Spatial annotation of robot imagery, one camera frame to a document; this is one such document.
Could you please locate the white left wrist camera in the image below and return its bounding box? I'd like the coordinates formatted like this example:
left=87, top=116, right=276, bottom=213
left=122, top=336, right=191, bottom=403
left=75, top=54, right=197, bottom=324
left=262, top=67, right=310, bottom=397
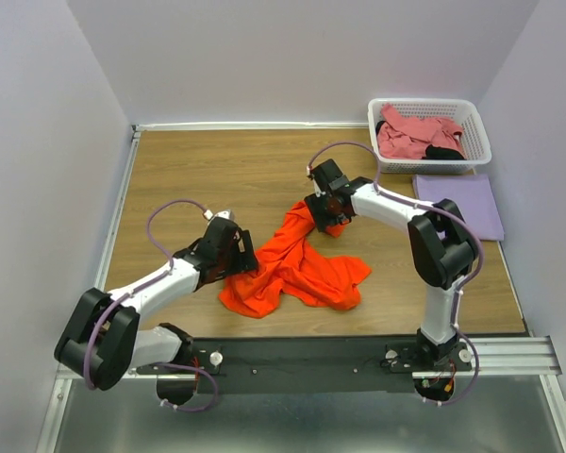
left=211, top=210, right=235, bottom=221

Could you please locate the white plastic laundry basket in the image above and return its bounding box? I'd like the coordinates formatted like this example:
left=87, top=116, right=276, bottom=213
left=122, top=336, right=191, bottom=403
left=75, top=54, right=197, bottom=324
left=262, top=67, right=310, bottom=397
left=367, top=98, right=491, bottom=174

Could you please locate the folded lavender t-shirt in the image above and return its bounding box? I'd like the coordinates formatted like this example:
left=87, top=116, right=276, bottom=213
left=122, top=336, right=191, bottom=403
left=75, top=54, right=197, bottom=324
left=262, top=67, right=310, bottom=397
left=412, top=175, right=505, bottom=242

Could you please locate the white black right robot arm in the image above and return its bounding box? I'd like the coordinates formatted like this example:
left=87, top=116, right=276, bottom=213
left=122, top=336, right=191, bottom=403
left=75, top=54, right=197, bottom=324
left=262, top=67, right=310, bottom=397
left=305, top=159, right=480, bottom=370

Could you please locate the pink t-shirt in basket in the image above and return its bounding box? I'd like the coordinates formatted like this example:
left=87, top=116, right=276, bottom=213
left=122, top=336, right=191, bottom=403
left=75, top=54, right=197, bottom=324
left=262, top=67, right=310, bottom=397
left=380, top=104, right=465, bottom=156

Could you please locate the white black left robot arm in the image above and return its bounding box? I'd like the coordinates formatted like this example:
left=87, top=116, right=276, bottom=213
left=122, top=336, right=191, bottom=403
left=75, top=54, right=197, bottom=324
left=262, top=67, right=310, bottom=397
left=54, top=217, right=258, bottom=391

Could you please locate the aluminium frame rail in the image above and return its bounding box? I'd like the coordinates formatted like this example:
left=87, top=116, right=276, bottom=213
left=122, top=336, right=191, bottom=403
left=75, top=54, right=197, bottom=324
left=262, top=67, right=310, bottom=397
left=39, top=126, right=566, bottom=452

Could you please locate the black garment in basket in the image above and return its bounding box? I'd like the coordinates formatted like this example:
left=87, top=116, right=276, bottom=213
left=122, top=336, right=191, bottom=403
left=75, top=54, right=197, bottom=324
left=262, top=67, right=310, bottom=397
left=375, top=121, right=466, bottom=160

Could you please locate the orange t-shirt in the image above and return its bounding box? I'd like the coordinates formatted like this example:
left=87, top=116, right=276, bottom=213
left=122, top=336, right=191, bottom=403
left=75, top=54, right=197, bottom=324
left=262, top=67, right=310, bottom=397
left=218, top=201, right=372, bottom=319

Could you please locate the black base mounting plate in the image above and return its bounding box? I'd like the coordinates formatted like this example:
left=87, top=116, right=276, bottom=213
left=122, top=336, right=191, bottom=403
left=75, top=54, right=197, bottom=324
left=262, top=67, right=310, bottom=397
left=137, top=335, right=473, bottom=408

